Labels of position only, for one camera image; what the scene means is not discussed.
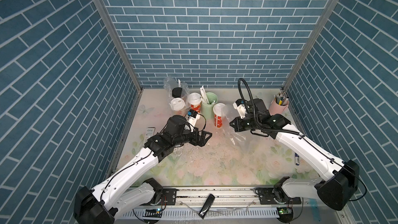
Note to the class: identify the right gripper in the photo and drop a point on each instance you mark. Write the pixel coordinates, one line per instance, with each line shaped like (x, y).
(237, 126)

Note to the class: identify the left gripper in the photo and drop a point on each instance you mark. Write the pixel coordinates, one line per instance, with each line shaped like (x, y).
(200, 142)

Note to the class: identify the red cup white lid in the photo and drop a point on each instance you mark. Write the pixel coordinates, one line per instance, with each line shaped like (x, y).
(195, 101)
(218, 114)

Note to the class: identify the orange cup white lid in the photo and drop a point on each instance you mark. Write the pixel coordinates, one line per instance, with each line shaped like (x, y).
(178, 106)

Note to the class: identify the clear plastic carrier bag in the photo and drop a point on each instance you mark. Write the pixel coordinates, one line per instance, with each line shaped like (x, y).
(170, 83)

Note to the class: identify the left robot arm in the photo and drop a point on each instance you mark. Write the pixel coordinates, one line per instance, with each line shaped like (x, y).
(112, 198)

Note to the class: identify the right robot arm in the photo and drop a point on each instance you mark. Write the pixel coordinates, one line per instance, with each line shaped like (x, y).
(337, 181)

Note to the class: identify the pink pen holder cup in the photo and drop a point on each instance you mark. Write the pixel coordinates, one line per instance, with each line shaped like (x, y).
(275, 108)

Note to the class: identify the green straw holder cup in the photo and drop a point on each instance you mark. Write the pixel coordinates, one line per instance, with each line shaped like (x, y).
(207, 109)

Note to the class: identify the blue white pen box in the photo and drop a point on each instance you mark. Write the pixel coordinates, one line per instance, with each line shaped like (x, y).
(150, 131)

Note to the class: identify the blue marker pen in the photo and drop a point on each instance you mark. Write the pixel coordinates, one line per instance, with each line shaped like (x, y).
(297, 159)

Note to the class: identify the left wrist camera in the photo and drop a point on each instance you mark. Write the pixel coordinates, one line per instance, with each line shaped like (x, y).
(193, 117)

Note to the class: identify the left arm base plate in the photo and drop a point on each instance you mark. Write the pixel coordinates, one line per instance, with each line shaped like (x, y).
(166, 197)

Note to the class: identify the black remote on rail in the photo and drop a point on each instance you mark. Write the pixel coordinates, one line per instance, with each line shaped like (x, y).
(206, 206)

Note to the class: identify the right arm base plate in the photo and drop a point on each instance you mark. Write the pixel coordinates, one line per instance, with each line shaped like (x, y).
(270, 195)

